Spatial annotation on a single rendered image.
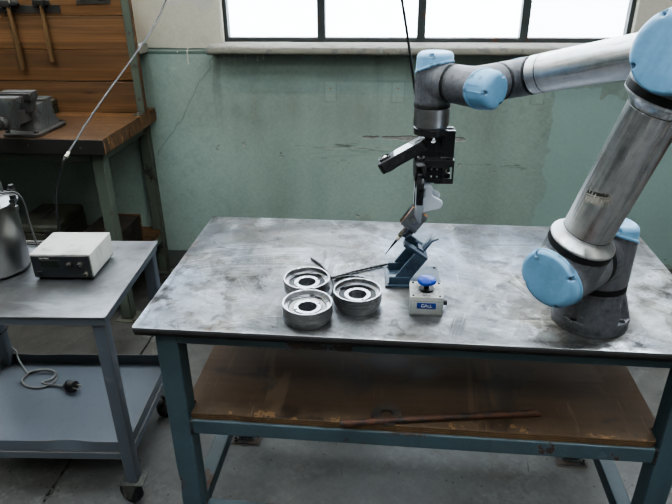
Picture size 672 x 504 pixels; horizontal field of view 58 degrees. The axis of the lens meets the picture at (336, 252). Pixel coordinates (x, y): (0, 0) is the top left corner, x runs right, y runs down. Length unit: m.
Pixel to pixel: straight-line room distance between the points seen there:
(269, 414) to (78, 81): 2.02
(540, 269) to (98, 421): 1.43
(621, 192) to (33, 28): 2.58
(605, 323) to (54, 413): 1.61
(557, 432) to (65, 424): 1.42
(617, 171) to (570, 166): 1.95
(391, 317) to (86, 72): 2.08
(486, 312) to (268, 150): 1.81
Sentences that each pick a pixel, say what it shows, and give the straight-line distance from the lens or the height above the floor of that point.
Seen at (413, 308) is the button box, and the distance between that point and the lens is 1.29.
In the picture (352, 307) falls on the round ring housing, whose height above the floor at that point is 0.83.
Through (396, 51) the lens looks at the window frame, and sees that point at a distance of 2.68.
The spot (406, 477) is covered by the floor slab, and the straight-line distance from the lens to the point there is 2.05.
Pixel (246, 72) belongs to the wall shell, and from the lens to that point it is 2.86.
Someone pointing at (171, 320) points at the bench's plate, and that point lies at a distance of 1.32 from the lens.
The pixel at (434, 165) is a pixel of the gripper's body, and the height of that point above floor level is 1.09.
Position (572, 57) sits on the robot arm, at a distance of 1.22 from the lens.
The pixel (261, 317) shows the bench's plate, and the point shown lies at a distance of 1.29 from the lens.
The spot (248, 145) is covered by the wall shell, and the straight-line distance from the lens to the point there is 2.94.
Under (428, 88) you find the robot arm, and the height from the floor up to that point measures 1.25.
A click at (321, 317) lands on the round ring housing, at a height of 0.83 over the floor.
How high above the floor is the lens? 1.49
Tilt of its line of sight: 26 degrees down
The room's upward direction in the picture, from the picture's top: 1 degrees counter-clockwise
